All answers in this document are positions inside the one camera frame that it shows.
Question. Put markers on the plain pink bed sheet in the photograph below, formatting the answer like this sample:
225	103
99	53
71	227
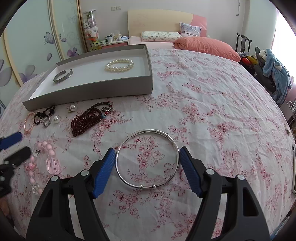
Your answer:
136	40

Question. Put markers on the white mug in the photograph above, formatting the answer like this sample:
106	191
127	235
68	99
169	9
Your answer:
109	39

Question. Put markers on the orange pink duvet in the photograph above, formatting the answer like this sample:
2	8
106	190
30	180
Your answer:
208	45

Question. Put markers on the clear tube of plush toys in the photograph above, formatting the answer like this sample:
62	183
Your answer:
91	27

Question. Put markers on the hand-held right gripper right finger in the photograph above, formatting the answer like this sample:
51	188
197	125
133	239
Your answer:
189	171

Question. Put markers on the thin silver bangle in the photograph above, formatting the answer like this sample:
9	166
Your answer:
141	186

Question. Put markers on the person's left forearm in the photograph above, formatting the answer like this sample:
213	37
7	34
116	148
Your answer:
3	206

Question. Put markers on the yellow green plush toy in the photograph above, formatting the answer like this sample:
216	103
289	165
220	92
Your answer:
96	45

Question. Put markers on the white wall socket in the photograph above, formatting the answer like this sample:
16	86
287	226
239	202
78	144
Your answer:
116	8

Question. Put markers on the blue plush garment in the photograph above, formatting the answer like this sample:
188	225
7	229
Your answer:
275	69

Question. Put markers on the dark wooden chair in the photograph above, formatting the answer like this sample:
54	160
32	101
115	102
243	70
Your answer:
242	44

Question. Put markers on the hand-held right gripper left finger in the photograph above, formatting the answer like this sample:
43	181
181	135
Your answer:
104	171

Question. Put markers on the patterned white pillow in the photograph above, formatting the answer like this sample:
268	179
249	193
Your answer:
159	36

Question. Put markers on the cream pink bed headboard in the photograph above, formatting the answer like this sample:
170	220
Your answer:
157	20

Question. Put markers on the grey cardboard box tray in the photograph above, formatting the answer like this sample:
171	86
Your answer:
92	92

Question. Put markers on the white pearl earring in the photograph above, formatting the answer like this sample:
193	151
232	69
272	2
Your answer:
56	119
73	107

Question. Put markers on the pink floral bedsheet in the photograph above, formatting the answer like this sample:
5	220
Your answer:
208	115

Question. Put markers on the flower print sliding wardrobe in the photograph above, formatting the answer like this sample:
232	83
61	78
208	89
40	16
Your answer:
30	46

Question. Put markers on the pink white nightstand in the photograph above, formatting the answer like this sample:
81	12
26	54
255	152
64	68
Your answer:
115	43

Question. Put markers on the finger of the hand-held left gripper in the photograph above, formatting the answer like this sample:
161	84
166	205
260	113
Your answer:
19	155
12	138

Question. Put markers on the purple floral pillow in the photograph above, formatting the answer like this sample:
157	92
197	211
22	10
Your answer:
189	29

